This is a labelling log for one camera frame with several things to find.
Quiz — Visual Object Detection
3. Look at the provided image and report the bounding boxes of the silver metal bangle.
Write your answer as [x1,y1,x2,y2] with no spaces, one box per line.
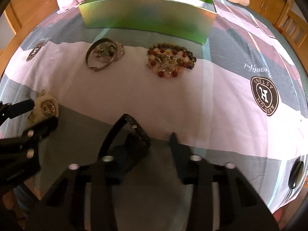
[85,38,119,71]

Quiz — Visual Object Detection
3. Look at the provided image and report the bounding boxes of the patchwork bed sheet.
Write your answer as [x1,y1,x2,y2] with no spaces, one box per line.
[0,0,308,213]

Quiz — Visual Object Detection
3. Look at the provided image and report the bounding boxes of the black strap wristwatch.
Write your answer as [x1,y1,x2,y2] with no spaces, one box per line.
[97,113,152,159]

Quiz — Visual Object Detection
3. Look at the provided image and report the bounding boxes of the silver rhinestone chain bracelet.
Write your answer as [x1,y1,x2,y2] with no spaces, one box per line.
[157,56,180,74]

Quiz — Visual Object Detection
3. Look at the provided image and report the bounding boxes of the green cardboard box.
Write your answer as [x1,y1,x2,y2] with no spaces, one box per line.
[79,0,217,44]

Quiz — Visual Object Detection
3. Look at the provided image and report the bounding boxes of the olive brown bead bracelet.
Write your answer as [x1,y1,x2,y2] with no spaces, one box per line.
[147,42,198,70]

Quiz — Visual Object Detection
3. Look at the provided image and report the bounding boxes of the red pink bead bracelet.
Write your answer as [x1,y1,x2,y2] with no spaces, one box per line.
[146,48,191,79]

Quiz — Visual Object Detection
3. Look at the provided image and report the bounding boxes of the black computer mouse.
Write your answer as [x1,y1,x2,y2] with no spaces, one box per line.
[288,158,304,190]

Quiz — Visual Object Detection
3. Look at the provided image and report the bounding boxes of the wooden bed headboard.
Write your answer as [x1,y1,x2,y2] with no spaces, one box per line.
[276,0,307,69]

